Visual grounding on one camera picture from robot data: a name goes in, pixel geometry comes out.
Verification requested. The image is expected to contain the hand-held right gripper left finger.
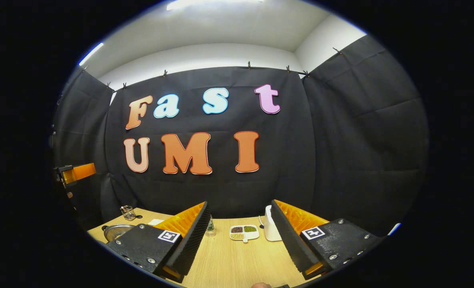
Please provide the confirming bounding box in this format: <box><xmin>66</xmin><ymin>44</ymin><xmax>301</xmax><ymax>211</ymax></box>
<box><xmin>107</xmin><ymin>201</ymin><xmax>212</xmax><ymax>284</ymax></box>

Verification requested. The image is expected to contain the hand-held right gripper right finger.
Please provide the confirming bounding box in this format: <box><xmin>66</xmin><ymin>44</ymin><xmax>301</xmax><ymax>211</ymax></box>
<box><xmin>270</xmin><ymin>199</ymin><xmax>385</xmax><ymax>280</ymax></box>

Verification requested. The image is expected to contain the steel pot with black handles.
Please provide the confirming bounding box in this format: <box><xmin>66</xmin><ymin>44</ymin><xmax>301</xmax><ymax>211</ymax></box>
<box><xmin>102</xmin><ymin>224</ymin><xmax>137</xmax><ymax>242</ymax></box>

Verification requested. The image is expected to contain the white toaster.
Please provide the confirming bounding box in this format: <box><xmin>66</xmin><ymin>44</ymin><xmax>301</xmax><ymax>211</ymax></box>
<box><xmin>264</xmin><ymin>205</ymin><xmax>282</xmax><ymax>242</ymax></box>

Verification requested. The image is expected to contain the white divided dish of beans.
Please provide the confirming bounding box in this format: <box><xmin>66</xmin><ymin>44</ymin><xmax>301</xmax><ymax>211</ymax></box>
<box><xmin>229</xmin><ymin>225</ymin><xmax>260</xmax><ymax>243</ymax></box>

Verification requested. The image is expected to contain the black backdrop cloth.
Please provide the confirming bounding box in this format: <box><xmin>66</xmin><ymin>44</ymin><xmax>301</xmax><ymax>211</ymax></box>
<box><xmin>51</xmin><ymin>34</ymin><xmax>429</xmax><ymax>236</ymax></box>

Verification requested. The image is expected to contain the ceiling light strip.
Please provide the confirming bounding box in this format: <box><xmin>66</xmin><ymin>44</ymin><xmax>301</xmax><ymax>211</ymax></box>
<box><xmin>79</xmin><ymin>42</ymin><xmax>104</xmax><ymax>66</ymax></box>

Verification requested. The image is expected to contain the row of black cloth clips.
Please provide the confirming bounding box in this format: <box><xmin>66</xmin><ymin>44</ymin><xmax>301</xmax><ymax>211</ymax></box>
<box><xmin>81</xmin><ymin>48</ymin><xmax>341</xmax><ymax>89</ymax></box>

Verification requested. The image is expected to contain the ceiling light panel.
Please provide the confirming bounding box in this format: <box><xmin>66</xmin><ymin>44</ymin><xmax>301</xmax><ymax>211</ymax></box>
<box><xmin>167</xmin><ymin>0</ymin><xmax>263</xmax><ymax>11</ymax></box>

